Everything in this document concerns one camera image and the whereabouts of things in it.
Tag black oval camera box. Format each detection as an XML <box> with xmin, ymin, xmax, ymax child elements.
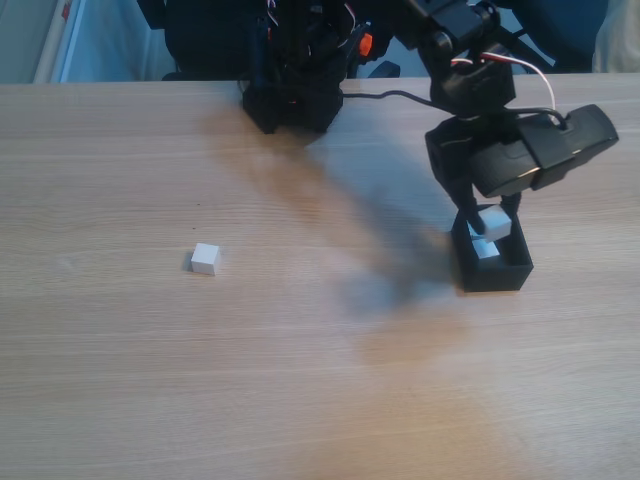
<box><xmin>469</xmin><ymin>103</ymin><xmax>620</xmax><ymax>197</ymax></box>

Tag white board panel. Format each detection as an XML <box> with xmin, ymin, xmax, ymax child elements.
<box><xmin>32</xmin><ymin>0</ymin><xmax>149</xmax><ymax>85</ymax></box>

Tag white red servo cable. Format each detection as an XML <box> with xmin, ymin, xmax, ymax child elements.
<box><xmin>449</xmin><ymin>52</ymin><xmax>559</xmax><ymax>111</ymax></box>

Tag dark open box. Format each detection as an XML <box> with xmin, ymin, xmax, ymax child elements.
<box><xmin>449</xmin><ymin>207</ymin><xmax>535</xmax><ymax>294</ymax></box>

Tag person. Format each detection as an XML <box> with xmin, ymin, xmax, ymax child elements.
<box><xmin>592</xmin><ymin>0</ymin><xmax>640</xmax><ymax>75</ymax></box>

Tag black camera cable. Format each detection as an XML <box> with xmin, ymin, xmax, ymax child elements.
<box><xmin>342</xmin><ymin>89</ymin><xmax>451</xmax><ymax>115</ymax></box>

